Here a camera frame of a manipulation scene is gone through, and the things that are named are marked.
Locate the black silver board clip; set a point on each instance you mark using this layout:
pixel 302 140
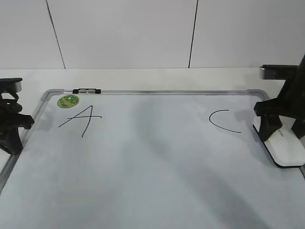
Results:
pixel 86 91

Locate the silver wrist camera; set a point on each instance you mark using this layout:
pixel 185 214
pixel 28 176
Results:
pixel 277 72
pixel 10 85

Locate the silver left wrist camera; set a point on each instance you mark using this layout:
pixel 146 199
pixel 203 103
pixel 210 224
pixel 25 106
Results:
pixel 10 85

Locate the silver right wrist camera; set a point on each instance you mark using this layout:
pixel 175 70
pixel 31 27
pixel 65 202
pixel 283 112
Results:
pixel 277 72

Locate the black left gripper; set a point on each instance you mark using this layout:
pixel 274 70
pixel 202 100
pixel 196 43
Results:
pixel 10 120

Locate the white board with grey frame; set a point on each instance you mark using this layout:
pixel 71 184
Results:
pixel 149 160

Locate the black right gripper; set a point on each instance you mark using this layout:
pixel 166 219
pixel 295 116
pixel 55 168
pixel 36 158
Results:
pixel 290 102

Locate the white whiteboard eraser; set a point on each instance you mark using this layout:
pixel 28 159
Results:
pixel 285 149

